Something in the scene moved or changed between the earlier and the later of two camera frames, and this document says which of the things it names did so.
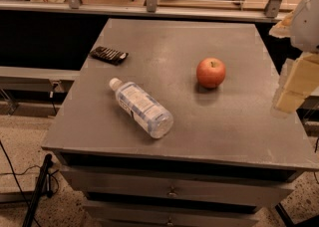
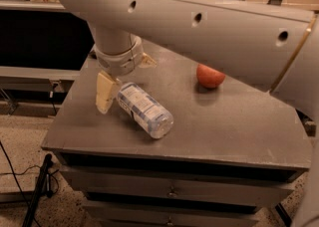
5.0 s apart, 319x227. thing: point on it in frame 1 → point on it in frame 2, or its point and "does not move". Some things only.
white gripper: (308, 22) → (119, 64)
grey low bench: (27, 78) does not move
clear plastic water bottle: (147, 112) does not move
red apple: (210, 73) does not move
